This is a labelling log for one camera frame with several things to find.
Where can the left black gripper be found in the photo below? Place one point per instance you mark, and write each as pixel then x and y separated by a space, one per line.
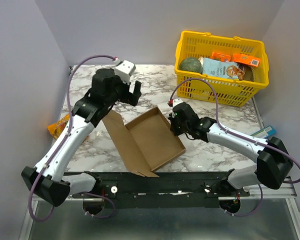
pixel 131 98

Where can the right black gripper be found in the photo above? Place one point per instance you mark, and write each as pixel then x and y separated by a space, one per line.
pixel 176 125

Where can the brown cardboard box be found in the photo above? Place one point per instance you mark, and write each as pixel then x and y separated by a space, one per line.
pixel 144 144

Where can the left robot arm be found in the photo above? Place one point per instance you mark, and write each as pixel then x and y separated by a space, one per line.
pixel 46 179

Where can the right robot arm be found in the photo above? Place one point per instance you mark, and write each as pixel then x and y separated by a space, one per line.
pixel 271 164

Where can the orange snack box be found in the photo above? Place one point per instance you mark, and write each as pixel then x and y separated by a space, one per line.
pixel 220 57

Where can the green round melon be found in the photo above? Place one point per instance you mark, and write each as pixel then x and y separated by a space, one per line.
pixel 191 64

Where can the light blue chips bag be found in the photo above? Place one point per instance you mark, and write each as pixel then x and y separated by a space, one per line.
pixel 226 70

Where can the yellow plastic basket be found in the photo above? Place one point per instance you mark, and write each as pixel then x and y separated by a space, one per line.
pixel 233 92

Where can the orange candy bag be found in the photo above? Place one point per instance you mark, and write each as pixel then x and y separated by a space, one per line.
pixel 57 128

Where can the orange juice carton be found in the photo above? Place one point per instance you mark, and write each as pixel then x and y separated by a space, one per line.
pixel 246 59

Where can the blue small packet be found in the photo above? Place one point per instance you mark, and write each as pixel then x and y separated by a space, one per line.
pixel 265 132

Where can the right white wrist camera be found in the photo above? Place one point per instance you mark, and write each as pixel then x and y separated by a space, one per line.
pixel 174 102

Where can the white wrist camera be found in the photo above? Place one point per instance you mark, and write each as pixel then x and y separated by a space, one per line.
pixel 174 102
pixel 125 70

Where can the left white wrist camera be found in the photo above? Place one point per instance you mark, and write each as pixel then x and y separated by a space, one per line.
pixel 125 70

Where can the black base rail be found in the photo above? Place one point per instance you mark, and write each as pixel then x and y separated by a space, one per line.
pixel 166 190

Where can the aluminium frame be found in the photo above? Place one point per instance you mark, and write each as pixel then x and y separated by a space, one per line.
pixel 277 218

